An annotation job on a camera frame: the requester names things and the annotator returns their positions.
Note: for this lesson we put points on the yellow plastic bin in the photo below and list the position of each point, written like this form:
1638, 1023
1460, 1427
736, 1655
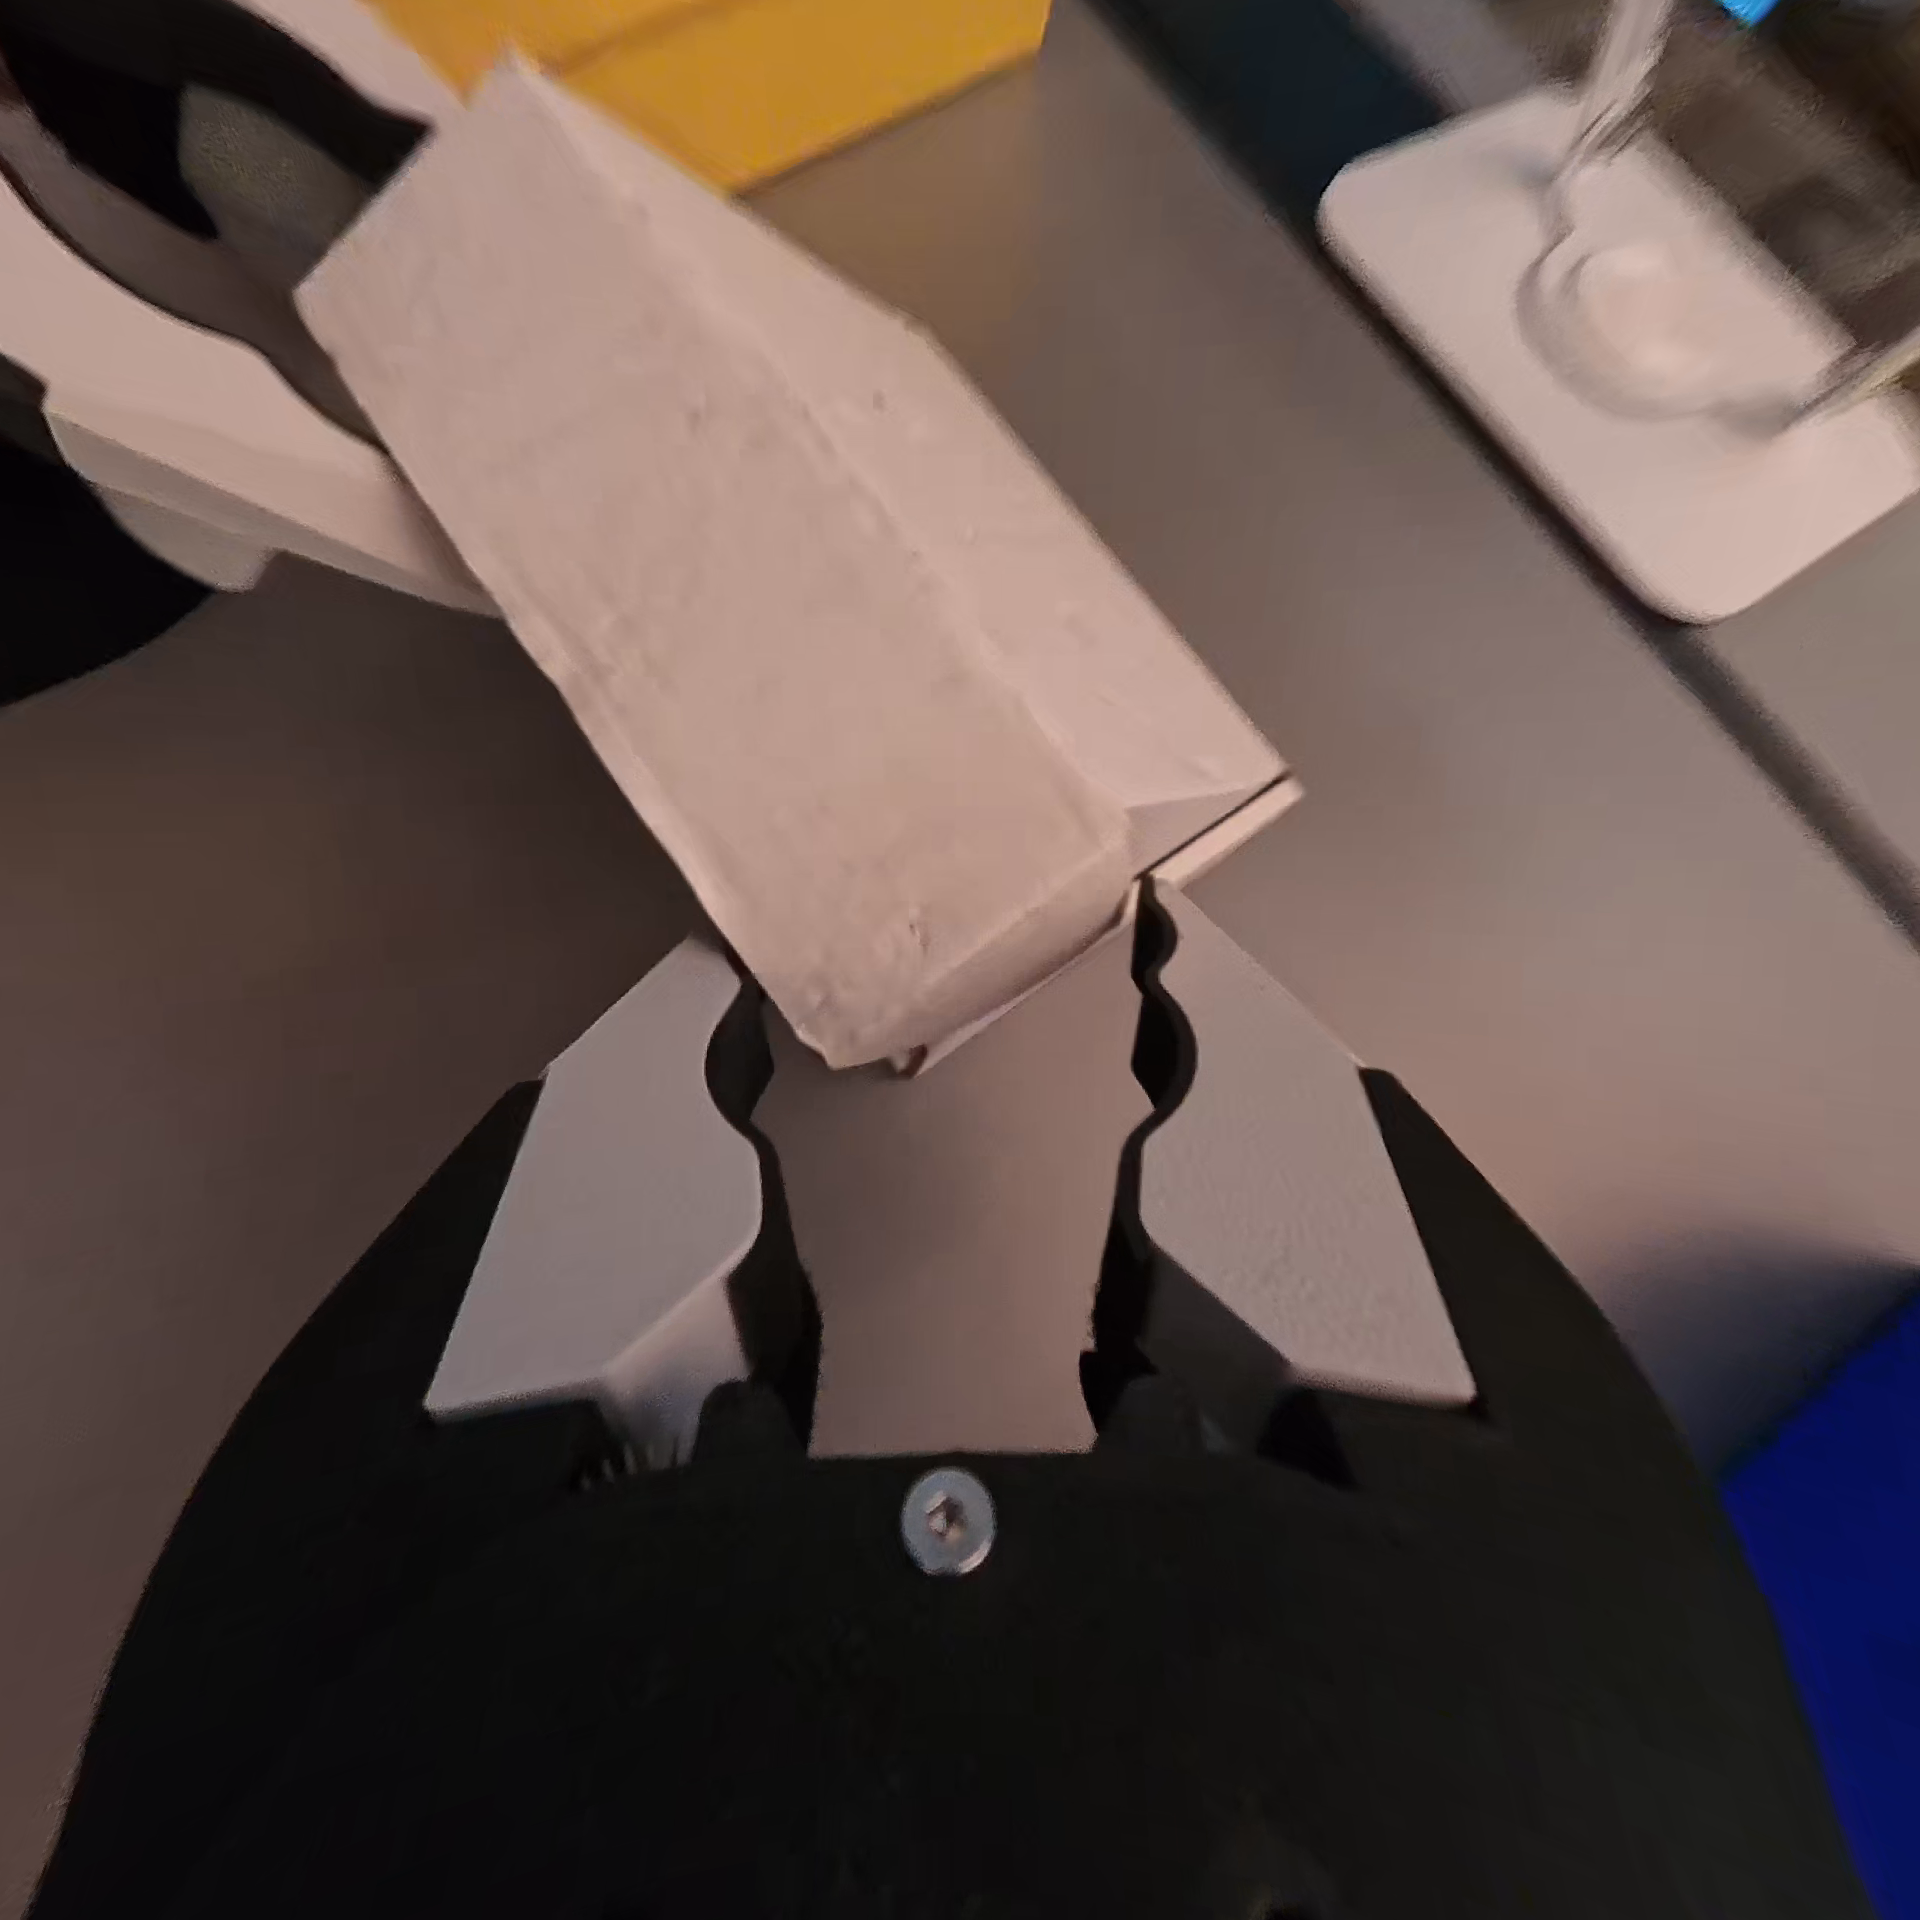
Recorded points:
779, 76

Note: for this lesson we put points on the white sheet stand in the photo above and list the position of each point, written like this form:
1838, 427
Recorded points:
1441, 255

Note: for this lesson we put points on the blue plastic bin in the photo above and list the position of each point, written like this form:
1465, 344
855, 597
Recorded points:
1846, 1575

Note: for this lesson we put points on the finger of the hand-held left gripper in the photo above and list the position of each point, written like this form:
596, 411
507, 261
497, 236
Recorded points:
224, 452
360, 60

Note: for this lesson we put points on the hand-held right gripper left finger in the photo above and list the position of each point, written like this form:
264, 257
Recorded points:
615, 1245

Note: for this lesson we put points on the white cardboard mailer box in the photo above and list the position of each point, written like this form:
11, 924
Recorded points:
751, 599

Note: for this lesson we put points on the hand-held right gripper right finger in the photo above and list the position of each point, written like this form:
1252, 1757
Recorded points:
1289, 1231

